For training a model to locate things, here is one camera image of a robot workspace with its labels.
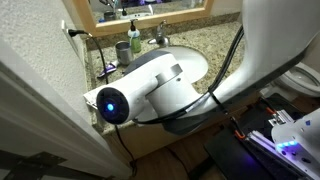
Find white wall outlet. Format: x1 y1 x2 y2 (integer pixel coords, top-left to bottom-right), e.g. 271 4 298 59
61 20 80 58

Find white paper packets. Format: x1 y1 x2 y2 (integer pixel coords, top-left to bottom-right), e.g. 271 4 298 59
83 90 97 109

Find wood framed mirror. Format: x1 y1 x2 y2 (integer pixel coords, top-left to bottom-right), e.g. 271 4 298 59
71 0 215 38

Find purple white toothpaste tube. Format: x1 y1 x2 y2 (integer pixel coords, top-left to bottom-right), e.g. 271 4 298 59
98 61 119 78

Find white door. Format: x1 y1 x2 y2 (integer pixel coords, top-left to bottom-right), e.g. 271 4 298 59
0 41 131 179

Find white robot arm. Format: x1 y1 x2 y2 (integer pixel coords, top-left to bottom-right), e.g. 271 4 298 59
95 0 320 134

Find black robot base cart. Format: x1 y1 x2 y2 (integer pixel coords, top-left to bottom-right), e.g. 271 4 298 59
205 94 320 180

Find green soap dispenser bottle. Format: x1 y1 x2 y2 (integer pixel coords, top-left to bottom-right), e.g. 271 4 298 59
127 19 141 53

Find wooden vanity cabinet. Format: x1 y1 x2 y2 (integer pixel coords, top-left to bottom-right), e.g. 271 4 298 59
96 89 261 164

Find white toilet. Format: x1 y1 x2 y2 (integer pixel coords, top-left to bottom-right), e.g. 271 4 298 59
275 62 320 97

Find white oval sink basin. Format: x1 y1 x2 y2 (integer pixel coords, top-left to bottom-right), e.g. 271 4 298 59
162 46 208 83

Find chrome faucet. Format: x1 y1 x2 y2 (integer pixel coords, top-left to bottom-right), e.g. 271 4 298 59
148 20 170 47

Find grey metal cup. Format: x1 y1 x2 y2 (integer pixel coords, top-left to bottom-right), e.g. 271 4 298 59
115 41 133 65

